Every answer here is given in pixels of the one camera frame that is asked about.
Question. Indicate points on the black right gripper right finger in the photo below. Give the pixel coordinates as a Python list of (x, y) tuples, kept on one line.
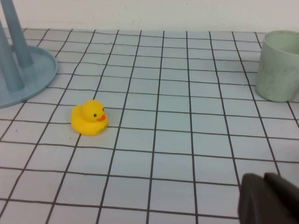
[(289, 196)]

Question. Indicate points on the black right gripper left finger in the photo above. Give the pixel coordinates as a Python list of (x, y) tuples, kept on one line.
[(257, 203)]

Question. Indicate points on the pale green cup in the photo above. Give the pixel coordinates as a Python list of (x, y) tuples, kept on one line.
[(278, 70)]

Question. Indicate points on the blue cup stand white caps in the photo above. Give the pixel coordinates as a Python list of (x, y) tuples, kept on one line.
[(35, 70)]

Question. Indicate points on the white grid-patterned tablecloth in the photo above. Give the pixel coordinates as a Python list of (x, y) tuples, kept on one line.
[(163, 93)]

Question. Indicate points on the yellow rubber duck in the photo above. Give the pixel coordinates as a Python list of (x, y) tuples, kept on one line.
[(87, 121)]

